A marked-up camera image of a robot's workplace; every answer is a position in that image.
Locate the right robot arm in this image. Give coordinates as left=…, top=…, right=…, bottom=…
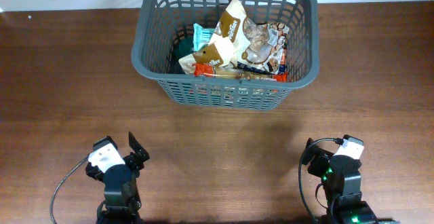
left=298, top=134, right=379, bottom=224

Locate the grey plastic basket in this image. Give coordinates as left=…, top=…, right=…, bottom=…
left=131, top=0, right=319, bottom=110

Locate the Pantree white grain pouch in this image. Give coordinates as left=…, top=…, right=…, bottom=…
left=178, top=37, right=235, bottom=75

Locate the teal wet wipes packet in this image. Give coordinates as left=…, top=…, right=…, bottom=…
left=193, top=23, right=215, bottom=52

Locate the Kleenex tissue multipack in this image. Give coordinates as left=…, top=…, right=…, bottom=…
left=237, top=49, right=287, bottom=75

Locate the Pantree mushroom pouch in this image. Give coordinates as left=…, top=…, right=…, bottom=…
left=210, top=0, right=290, bottom=65

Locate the green Nescafe coffee bag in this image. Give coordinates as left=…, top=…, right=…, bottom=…
left=170, top=37, right=194, bottom=74

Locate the San Remo spaghetti packet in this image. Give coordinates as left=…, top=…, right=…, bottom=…
left=194, top=64, right=287, bottom=83

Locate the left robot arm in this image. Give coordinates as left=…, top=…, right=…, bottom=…
left=85, top=132, right=150, bottom=224

